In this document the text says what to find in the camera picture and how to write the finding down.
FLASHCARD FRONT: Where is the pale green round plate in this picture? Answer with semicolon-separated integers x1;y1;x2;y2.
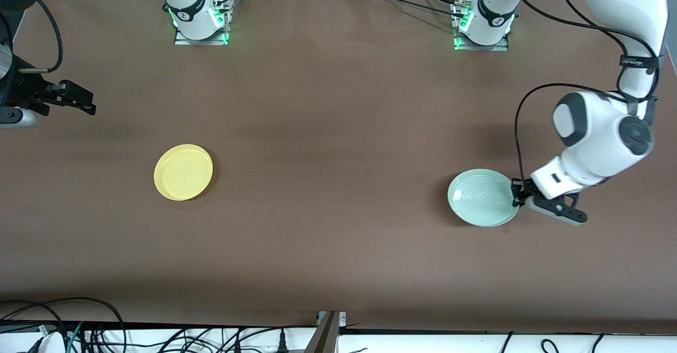
447;169;522;228

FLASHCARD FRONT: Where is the yellow round plate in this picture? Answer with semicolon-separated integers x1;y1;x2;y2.
153;144;214;201

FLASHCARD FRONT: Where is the brown table cover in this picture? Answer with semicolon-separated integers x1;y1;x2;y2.
0;0;677;335

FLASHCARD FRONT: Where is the aluminium profile bar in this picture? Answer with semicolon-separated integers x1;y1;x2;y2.
304;311;347;353

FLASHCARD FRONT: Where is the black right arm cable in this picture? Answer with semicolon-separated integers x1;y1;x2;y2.
19;0;64;73

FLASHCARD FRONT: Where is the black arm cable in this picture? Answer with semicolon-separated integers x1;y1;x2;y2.
19;0;64;73
508;0;662;184

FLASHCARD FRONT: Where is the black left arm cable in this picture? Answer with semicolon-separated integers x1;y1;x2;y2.
508;0;662;184

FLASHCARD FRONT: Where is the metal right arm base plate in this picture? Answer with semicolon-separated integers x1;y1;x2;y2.
175;0;233;46

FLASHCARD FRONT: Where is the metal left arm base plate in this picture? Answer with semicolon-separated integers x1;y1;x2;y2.
453;0;511;52

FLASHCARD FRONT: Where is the black looped floor cable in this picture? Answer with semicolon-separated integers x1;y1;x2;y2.
0;297;127;353

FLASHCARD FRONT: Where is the long black power cable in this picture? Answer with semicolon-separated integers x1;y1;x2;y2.
362;0;469;17

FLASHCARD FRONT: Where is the green thin cable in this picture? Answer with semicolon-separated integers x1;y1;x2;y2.
66;321;84;353

